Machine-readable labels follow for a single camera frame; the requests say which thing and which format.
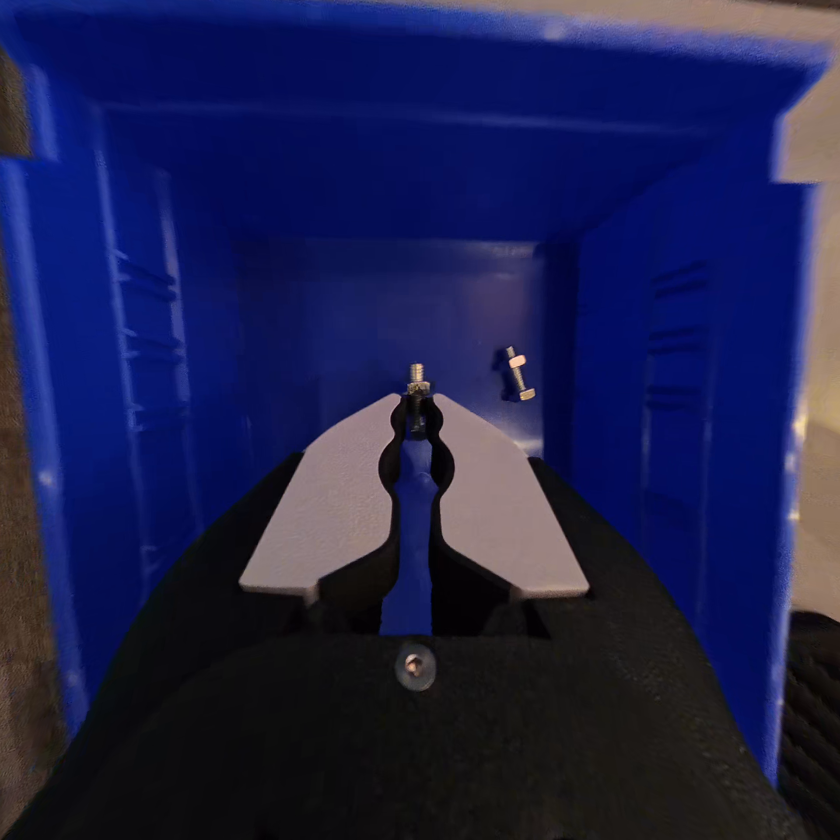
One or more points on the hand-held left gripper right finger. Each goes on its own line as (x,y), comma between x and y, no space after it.
(512,518)

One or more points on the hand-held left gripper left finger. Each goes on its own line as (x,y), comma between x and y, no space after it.
(321,512)

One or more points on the silver hex bolt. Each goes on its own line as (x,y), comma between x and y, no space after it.
(520,380)
(417,371)

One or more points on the silver bolt with nut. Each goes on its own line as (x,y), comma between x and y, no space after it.
(516,361)

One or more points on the silver hex nut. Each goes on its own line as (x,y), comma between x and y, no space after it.
(418,387)

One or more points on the blue plastic bin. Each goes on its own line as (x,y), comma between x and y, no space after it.
(394,295)

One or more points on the black mesh chair armrest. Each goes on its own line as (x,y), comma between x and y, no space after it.
(814,722)

